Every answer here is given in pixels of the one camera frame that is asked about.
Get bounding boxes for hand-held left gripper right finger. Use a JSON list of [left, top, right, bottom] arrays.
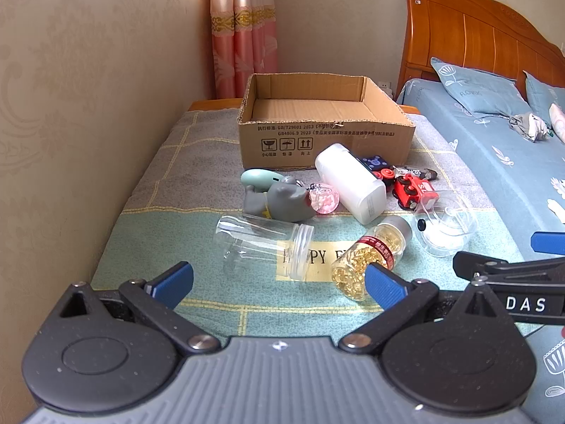
[[338, 263, 508, 356]]

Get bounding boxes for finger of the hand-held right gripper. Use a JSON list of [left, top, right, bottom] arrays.
[[454, 251, 565, 290], [531, 231, 565, 257]]

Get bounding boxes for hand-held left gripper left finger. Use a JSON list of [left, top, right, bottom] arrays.
[[57, 261, 221, 356]]

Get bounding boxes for jar of golden capsules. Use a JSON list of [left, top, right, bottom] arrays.
[[331, 217, 412, 302]]

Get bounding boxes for clear plastic container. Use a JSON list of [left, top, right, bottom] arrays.
[[412, 190, 478, 258]]

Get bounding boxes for clear plastic jar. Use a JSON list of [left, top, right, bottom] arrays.
[[214, 214, 315, 281]]

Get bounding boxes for red toy car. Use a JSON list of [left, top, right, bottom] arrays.
[[393, 173, 438, 208]]

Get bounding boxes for black toy train red wheels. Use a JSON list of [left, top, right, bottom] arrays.
[[355, 154, 398, 190]]

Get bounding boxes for grey shark toy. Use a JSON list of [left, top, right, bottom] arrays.
[[244, 175, 317, 222]]

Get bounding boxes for brown cardboard box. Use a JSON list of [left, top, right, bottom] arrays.
[[237, 73, 416, 173]]

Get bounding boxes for blue floral bed sheet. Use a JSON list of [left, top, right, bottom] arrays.
[[395, 77, 565, 411]]

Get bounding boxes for white plastic bottle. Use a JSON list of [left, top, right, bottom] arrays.
[[314, 142, 387, 225]]

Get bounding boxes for grey crumpled cloth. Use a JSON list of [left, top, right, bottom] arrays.
[[507, 112, 554, 143]]

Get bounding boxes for dark brown small bottle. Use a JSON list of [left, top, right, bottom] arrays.
[[395, 165, 439, 182]]

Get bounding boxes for long pink pillow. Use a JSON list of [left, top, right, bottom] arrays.
[[548, 102, 565, 142]]

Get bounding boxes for teal plastic toy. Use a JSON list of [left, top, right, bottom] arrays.
[[240, 169, 287, 193]]

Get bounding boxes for blue floral pillow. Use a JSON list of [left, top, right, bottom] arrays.
[[430, 57, 533, 118], [523, 71, 565, 129]]

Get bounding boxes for wooden bed headboard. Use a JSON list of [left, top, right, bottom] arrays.
[[395, 0, 565, 98]]

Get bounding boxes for pink curtain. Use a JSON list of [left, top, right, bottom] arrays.
[[207, 0, 280, 100]]

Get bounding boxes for pink ball keychain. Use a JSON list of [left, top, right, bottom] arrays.
[[309, 183, 340, 215]]

